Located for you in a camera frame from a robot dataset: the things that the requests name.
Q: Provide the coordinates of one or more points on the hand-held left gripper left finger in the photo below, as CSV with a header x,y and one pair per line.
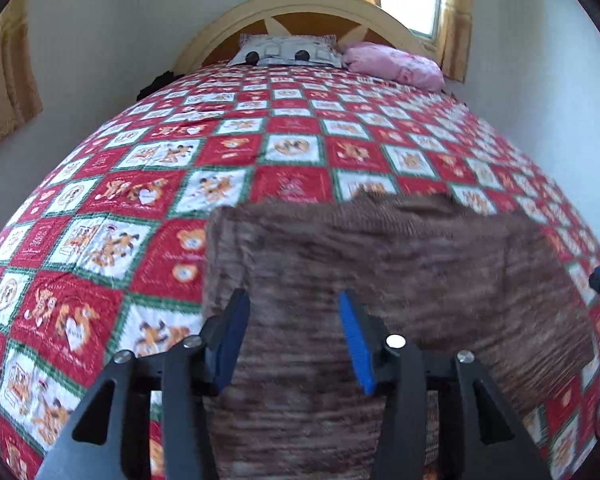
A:
x,y
227,350

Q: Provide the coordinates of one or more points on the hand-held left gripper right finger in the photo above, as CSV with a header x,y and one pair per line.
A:
x,y
357,345

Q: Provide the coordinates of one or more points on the brown knitted sweater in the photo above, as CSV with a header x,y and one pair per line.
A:
x,y
380,260

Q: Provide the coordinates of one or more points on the red checkered printed bedspread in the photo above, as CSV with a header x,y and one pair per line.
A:
x,y
130,200

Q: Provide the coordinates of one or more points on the dark object beside bed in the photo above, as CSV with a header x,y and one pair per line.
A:
x,y
152,87

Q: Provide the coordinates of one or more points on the pink pillow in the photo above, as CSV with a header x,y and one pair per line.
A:
x,y
395,65

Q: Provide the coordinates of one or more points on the narrow yellow curtain panel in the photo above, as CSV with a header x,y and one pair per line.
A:
x,y
455,35

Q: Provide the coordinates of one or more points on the white black patterned pillow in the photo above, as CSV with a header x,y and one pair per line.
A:
x,y
280,52

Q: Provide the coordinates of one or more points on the cream wooden headboard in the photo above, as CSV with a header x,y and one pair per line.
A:
x,y
215,35

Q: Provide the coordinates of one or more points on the long yellow side curtain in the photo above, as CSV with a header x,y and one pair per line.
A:
x,y
5,85

